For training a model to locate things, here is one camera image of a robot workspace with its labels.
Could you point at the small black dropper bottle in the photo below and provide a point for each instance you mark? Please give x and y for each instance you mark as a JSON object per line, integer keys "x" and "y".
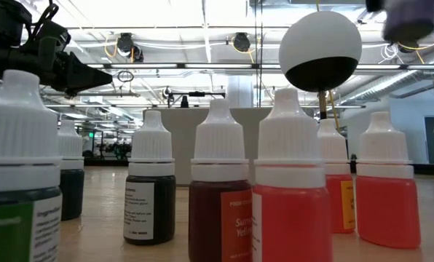
{"x": 162, "y": 211}

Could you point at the large black food coloring bottle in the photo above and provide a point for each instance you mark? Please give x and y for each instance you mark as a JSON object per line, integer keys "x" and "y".
{"x": 184, "y": 102}

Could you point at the grey plastic tray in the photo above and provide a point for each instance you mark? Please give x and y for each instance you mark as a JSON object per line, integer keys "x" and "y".
{"x": 182, "y": 138}

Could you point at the small brown orange-label dropper bottle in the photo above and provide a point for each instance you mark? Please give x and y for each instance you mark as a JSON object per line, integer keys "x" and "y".
{"x": 206, "y": 218}

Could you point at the small red white-label dropper bottle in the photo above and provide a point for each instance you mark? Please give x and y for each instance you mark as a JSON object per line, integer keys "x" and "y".
{"x": 293, "y": 218}

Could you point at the small red yellow-label dropper bottle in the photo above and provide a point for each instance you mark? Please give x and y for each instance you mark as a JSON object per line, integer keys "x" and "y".
{"x": 335, "y": 203}

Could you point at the small coral red dropper bottle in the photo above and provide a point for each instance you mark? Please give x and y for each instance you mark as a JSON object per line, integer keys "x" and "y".
{"x": 386, "y": 211}

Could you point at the white globe lamp black base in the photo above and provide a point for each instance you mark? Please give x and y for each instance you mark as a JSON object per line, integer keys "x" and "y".
{"x": 319, "y": 40}

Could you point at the small green-label dropper bottle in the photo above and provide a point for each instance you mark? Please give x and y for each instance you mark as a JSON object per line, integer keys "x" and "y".
{"x": 20, "y": 127}

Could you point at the small dark green dropper bottle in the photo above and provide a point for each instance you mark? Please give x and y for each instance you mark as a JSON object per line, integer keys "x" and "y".
{"x": 71, "y": 196}

